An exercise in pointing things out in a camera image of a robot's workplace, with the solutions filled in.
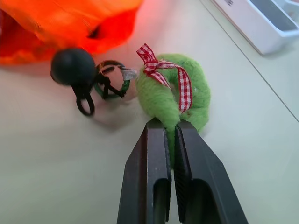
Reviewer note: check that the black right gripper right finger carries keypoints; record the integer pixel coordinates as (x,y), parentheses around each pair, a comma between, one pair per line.
(210,182)

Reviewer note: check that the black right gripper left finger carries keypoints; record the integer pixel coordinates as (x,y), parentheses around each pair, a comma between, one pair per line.
(140,177)

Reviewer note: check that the orange fabric pouch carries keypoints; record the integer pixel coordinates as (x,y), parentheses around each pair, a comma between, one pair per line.
(58,25)

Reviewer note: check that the white plastic tray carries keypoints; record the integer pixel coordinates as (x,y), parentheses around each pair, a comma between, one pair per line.
(268,21)

